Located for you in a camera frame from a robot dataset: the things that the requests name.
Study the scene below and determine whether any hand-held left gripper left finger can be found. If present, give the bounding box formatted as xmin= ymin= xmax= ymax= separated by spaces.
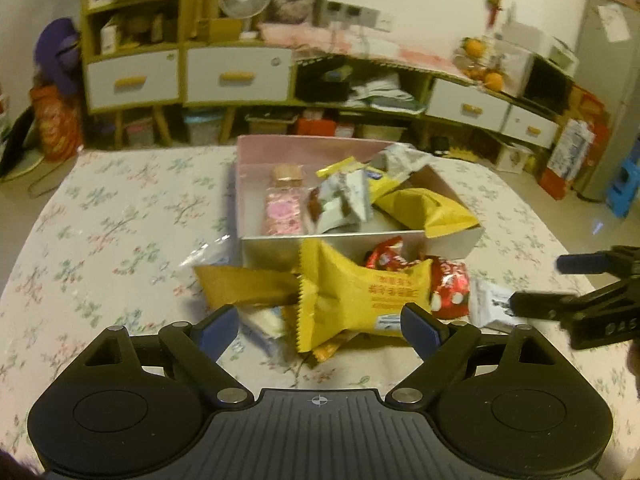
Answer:
xmin=82 ymin=304 xmax=248 ymax=407

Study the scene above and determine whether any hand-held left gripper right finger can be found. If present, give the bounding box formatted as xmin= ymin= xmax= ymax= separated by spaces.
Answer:
xmin=390 ymin=302 xmax=551 ymax=406

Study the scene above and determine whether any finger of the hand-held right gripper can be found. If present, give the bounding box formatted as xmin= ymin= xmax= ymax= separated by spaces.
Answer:
xmin=556 ymin=246 xmax=640 ymax=277
xmin=507 ymin=290 xmax=583 ymax=322

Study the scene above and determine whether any red white-dotted snack packet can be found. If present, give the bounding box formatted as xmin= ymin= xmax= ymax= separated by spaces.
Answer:
xmin=429 ymin=256 xmax=472 ymax=320

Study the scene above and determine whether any gold bar packet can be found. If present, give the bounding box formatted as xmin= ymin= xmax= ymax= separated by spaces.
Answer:
xmin=193 ymin=265 xmax=302 ymax=309

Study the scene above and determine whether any white packet with black print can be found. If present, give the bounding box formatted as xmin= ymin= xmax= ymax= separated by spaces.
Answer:
xmin=469 ymin=279 xmax=522 ymax=332

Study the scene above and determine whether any clear plastic packet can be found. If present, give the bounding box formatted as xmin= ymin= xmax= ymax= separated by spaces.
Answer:
xmin=181 ymin=234 xmax=237 ymax=268

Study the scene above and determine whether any small red snack packet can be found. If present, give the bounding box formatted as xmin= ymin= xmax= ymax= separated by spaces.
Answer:
xmin=364 ymin=236 xmax=407 ymax=270

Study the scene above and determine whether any large yellow snack packet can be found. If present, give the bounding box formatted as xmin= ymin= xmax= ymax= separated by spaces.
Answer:
xmin=294 ymin=239 xmax=435 ymax=354

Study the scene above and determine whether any pink cardboard box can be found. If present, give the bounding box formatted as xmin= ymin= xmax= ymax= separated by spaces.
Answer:
xmin=234 ymin=134 xmax=486 ymax=273

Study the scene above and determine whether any plain yellow snack packet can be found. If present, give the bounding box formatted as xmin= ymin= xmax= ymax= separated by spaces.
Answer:
xmin=374 ymin=187 xmax=482 ymax=239

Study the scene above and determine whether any pink nougat packet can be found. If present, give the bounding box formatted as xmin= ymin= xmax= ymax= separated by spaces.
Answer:
xmin=264 ymin=186 xmax=307 ymax=237

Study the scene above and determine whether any white grey snack packet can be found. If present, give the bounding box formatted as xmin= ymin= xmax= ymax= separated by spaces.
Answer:
xmin=304 ymin=169 xmax=374 ymax=234

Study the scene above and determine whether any yellow packet with blue label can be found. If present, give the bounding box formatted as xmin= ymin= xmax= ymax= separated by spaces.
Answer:
xmin=316 ymin=156 xmax=412 ymax=202

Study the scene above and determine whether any clear wafer packet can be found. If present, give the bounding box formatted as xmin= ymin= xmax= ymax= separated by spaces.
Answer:
xmin=271 ymin=164 xmax=307 ymax=188

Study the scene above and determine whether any blue plastic stool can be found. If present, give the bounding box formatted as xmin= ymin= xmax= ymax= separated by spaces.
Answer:
xmin=606 ymin=157 xmax=640 ymax=218

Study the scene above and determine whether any white printed carton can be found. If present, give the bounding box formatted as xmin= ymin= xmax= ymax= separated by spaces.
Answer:
xmin=495 ymin=141 xmax=535 ymax=174

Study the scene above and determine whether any grey fridge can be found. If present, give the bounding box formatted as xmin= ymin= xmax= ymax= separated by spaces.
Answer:
xmin=572 ymin=0 xmax=640 ymax=203

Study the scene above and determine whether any microwave oven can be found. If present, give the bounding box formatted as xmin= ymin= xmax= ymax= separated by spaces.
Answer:
xmin=520 ymin=52 xmax=576 ymax=113

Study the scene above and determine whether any clear plastic bin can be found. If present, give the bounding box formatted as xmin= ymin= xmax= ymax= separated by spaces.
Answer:
xmin=247 ymin=115 xmax=298 ymax=137
xmin=182 ymin=112 xmax=223 ymax=146

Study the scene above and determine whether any low yellow-framed cabinet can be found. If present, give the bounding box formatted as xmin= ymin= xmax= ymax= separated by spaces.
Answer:
xmin=290 ymin=55 xmax=571 ymax=152

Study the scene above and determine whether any red box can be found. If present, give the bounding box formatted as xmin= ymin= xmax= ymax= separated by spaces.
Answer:
xmin=295 ymin=115 xmax=338 ymax=137

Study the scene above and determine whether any pile of papers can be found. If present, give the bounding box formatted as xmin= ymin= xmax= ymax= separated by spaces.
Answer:
xmin=350 ymin=77 xmax=431 ymax=111

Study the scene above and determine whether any black box on shelf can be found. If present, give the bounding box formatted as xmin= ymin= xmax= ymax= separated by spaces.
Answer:
xmin=295 ymin=65 xmax=351 ymax=103

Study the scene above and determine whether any orange printed bag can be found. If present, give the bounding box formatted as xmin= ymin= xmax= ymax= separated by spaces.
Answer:
xmin=29 ymin=85 xmax=83 ymax=161

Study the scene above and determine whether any dark flat panel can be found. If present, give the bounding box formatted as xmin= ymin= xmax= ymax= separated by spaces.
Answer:
xmin=0 ymin=110 xmax=46 ymax=181

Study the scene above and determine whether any pink cloth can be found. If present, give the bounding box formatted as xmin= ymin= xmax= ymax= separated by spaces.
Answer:
xmin=260 ymin=25 xmax=476 ymax=83

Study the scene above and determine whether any tall yellow-framed cabinet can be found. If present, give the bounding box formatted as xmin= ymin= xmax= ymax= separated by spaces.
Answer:
xmin=80 ymin=0 xmax=332 ymax=148

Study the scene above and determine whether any purple plush toy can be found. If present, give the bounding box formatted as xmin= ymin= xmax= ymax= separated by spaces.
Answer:
xmin=34 ymin=17 xmax=83 ymax=98

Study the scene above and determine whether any white drawer with yellow handle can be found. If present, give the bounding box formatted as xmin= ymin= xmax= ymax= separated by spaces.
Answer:
xmin=427 ymin=79 xmax=516 ymax=128
xmin=82 ymin=50 xmax=182 ymax=111
xmin=184 ymin=45 xmax=295 ymax=106
xmin=501 ymin=105 xmax=558 ymax=148

